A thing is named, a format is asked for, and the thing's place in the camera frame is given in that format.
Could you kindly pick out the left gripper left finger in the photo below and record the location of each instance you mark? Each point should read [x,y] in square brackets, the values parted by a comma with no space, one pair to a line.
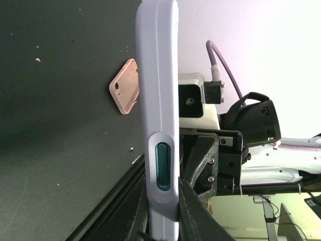
[129,221]

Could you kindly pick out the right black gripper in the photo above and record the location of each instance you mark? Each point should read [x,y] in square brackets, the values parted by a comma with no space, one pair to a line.
[211,160]

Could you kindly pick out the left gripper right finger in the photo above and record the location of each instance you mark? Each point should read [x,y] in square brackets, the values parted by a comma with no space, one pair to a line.
[195,221]

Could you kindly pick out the teal phone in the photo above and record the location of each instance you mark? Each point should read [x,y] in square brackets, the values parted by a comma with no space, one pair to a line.
[163,166]

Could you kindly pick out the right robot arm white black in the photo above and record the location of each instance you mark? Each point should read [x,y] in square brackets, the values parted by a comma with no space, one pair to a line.
[244,152]

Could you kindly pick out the black front aluminium rail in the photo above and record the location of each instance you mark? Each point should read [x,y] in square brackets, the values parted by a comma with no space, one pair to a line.
[94,215]

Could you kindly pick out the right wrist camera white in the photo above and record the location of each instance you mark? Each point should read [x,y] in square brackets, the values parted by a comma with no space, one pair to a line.
[194,112]

